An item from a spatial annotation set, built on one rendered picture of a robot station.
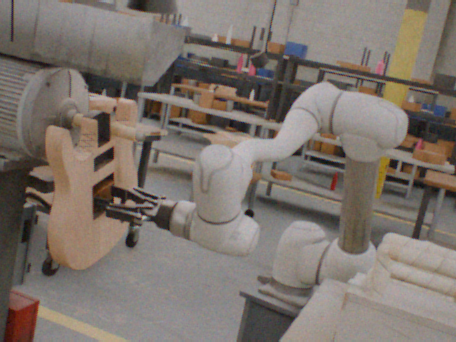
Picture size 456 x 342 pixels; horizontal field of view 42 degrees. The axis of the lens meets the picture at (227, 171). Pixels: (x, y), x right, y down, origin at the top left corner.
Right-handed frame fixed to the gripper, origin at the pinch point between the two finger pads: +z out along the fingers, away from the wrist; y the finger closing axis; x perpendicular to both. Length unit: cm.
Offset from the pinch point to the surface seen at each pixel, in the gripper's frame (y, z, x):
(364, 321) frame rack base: -20, -70, 3
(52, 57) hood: -5.1, 11.1, 35.1
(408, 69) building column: 682, -17, -111
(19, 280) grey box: 7, 35, -43
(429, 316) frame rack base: -18, -81, 6
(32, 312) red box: 6, 30, -52
